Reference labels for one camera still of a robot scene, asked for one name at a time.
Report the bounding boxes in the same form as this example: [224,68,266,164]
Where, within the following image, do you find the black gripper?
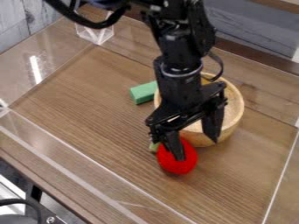
[144,57,227,161]

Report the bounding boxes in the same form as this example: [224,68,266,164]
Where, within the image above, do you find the red plush strawberry toy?
[150,138,199,175]

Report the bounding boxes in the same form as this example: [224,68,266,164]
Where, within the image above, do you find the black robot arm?
[44,0,228,161]

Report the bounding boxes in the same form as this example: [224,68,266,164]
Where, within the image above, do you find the wooden bowl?
[154,72,246,148]

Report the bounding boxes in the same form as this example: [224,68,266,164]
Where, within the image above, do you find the green foam block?
[130,81,158,105]

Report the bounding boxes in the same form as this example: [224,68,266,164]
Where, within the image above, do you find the black metal table bracket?
[26,185,67,224]

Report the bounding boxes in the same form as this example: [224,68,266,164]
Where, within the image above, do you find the clear acrylic corner bracket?
[75,11,115,46]

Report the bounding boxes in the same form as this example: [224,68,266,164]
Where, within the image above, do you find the black cable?
[0,199,43,224]

